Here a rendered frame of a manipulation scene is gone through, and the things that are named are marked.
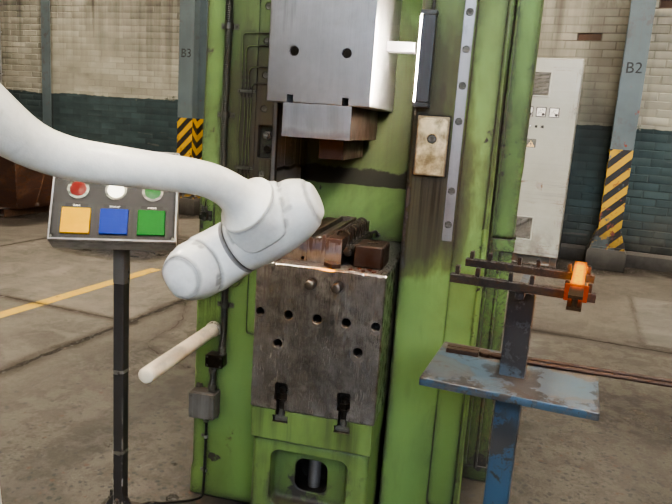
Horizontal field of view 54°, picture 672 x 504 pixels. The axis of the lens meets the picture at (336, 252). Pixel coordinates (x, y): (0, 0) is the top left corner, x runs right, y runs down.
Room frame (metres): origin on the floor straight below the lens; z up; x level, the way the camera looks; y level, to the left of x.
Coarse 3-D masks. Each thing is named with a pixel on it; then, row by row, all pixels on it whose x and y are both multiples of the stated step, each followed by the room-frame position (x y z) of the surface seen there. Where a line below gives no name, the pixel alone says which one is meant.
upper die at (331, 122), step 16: (288, 112) 1.88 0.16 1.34; (304, 112) 1.87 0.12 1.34; (320, 112) 1.86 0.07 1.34; (336, 112) 1.85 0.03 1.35; (352, 112) 1.85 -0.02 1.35; (368, 112) 2.08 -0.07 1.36; (288, 128) 1.88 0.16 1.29; (304, 128) 1.87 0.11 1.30; (320, 128) 1.86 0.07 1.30; (336, 128) 1.85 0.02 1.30; (352, 128) 1.87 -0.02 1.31; (368, 128) 2.10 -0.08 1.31
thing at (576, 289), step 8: (576, 264) 1.57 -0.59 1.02; (584, 264) 1.58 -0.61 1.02; (576, 272) 1.48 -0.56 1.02; (584, 272) 1.48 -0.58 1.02; (576, 280) 1.39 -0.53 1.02; (584, 280) 1.39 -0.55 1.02; (568, 288) 1.32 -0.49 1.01; (576, 288) 1.29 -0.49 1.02; (584, 288) 1.31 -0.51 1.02; (568, 296) 1.23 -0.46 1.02; (576, 296) 1.23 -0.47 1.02; (584, 296) 1.31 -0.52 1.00; (568, 304) 1.25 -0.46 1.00; (576, 304) 1.23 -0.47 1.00
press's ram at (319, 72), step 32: (288, 0) 1.88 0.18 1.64; (320, 0) 1.86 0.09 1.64; (352, 0) 1.85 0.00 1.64; (384, 0) 1.92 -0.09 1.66; (288, 32) 1.88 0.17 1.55; (320, 32) 1.86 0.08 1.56; (352, 32) 1.84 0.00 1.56; (384, 32) 1.96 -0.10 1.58; (288, 64) 1.88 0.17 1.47; (320, 64) 1.86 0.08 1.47; (352, 64) 1.84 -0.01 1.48; (384, 64) 2.00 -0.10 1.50; (288, 96) 1.90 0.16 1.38; (320, 96) 1.86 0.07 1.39; (352, 96) 1.84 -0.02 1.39; (384, 96) 2.05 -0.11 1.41
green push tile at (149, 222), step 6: (138, 210) 1.81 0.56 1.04; (144, 210) 1.81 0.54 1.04; (150, 210) 1.81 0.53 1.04; (138, 216) 1.80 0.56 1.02; (144, 216) 1.80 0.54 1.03; (150, 216) 1.80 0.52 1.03; (156, 216) 1.81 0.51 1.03; (162, 216) 1.81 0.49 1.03; (138, 222) 1.79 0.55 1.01; (144, 222) 1.79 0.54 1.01; (150, 222) 1.80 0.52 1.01; (156, 222) 1.80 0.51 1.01; (162, 222) 1.80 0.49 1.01; (138, 228) 1.78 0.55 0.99; (144, 228) 1.78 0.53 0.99; (150, 228) 1.79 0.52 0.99; (156, 228) 1.79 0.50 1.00; (162, 228) 1.79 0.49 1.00; (138, 234) 1.77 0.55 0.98; (144, 234) 1.78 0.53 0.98; (150, 234) 1.78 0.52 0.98; (156, 234) 1.78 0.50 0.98; (162, 234) 1.79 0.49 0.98
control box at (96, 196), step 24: (96, 192) 1.81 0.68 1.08; (144, 192) 1.84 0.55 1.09; (168, 192) 1.86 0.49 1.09; (96, 216) 1.78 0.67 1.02; (168, 216) 1.82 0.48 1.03; (48, 240) 1.73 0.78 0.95; (72, 240) 1.74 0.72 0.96; (96, 240) 1.75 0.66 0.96; (120, 240) 1.76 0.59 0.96; (144, 240) 1.77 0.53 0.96; (168, 240) 1.79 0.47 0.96
